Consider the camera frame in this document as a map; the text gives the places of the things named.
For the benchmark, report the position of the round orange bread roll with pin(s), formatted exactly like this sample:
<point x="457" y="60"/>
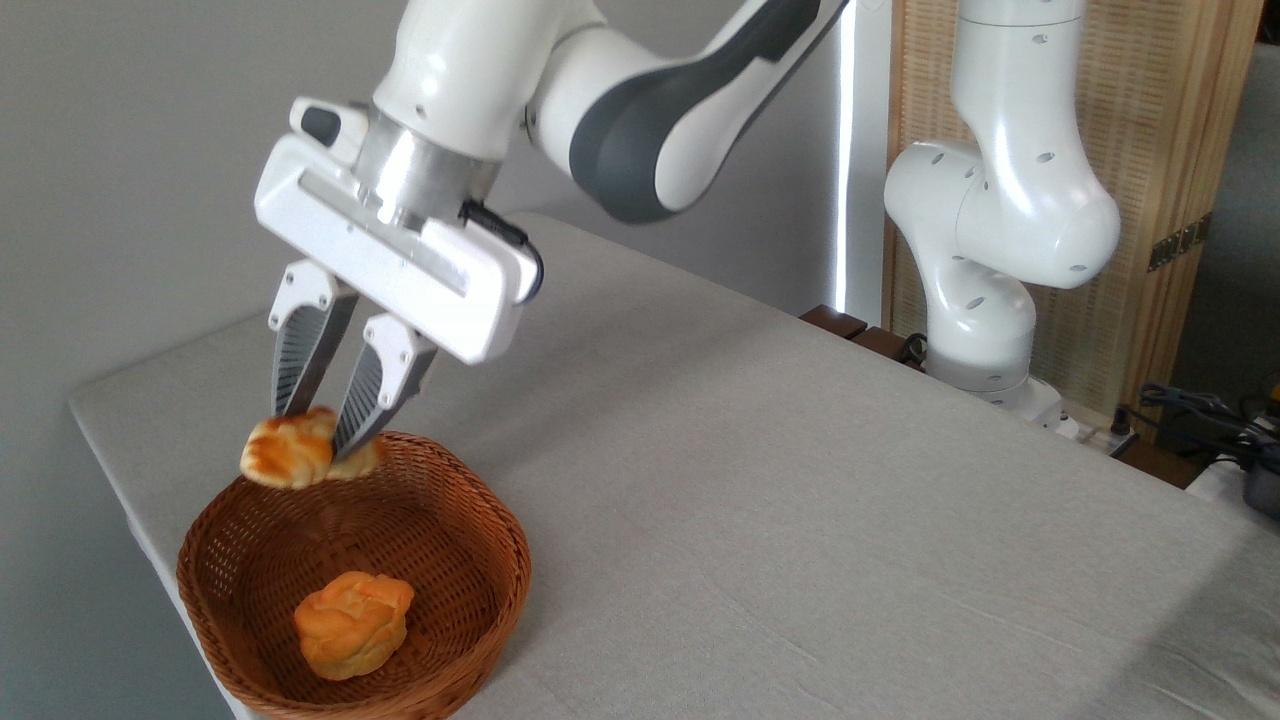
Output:
<point x="350" y="625"/>

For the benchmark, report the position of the grey linen tablecloth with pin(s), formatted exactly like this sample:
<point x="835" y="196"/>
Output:
<point x="800" y="520"/>

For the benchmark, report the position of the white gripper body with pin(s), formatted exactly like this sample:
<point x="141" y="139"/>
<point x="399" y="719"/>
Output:
<point x="430" y="290"/>

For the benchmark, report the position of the white power strip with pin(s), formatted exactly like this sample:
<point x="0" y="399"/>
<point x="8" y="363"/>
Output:
<point x="1095" y="435"/>

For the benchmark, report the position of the dark metal screen hinge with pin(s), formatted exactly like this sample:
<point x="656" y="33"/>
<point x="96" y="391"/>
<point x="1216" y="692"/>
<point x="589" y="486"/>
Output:
<point x="1180" y="243"/>

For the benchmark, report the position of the dark brown wooden table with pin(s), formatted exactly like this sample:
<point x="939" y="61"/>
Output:
<point x="835" y="320"/>

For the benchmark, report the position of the braided golden bread roll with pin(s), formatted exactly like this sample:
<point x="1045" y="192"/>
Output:
<point x="285" y="450"/>

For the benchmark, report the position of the brown woven wicker basket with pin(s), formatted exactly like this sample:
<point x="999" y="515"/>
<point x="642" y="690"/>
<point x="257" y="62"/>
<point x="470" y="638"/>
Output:
<point x="440" y="540"/>

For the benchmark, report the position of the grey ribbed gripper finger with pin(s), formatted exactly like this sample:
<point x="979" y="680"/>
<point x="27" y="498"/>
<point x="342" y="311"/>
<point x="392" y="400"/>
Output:
<point x="375" y="400"/>
<point x="300" y="350"/>

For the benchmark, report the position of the bamboo folding screen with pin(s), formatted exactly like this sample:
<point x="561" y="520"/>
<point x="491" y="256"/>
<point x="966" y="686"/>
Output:
<point x="1170" y="120"/>

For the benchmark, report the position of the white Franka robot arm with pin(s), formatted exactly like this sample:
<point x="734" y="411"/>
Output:
<point x="620" y="120"/>

